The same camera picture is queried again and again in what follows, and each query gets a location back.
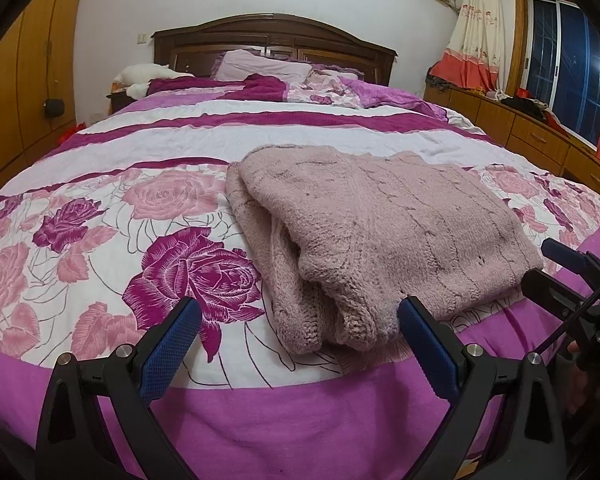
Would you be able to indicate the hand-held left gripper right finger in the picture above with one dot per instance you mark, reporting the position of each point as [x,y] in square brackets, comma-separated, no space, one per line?
[430,350]

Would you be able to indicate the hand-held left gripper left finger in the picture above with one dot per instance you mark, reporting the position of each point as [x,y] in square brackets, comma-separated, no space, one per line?
[172,350]

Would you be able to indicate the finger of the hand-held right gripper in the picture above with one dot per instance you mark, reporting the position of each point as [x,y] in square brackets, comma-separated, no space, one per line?
[562,251]
[550,290]

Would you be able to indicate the pink knitted sweater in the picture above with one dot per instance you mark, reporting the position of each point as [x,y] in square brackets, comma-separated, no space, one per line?
[380,220]

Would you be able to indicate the dark clothes pile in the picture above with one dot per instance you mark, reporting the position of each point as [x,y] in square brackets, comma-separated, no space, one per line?
[525,106]

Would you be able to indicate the person's right hand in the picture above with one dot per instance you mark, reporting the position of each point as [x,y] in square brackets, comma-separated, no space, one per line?
[577,385]

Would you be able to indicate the low wooden cabinet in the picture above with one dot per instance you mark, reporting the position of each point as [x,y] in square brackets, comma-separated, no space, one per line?
[530,135]

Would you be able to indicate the floral pink bed quilt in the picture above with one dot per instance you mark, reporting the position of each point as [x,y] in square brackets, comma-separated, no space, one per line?
[105,160]

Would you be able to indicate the purple blanket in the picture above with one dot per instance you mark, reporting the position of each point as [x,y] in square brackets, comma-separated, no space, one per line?
[395,100]

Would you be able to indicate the red plastic bag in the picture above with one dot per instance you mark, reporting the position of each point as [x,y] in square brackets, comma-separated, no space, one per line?
[72,134]

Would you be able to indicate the wooden nightstand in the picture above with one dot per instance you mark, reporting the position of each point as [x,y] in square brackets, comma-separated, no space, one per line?
[117,103]

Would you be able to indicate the small black bag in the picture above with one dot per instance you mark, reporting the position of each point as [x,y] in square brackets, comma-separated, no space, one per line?
[54,109]

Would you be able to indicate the white plush toy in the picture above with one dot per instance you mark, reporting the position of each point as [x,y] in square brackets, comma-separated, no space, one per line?
[140,75]

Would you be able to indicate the floral pillow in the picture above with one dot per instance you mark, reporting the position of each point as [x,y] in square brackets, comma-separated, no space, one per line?
[325,90]

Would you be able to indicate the lilac pillow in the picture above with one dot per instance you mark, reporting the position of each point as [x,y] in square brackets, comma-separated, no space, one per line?
[255,65]

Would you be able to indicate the wooden wardrobe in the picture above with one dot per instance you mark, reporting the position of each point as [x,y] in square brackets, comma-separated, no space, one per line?
[15,85]

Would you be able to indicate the dark wooden headboard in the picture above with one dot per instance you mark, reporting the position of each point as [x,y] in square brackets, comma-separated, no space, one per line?
[280,30]

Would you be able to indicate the window with wooden frame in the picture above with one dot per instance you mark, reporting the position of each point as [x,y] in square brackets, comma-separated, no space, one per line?
[575,60]

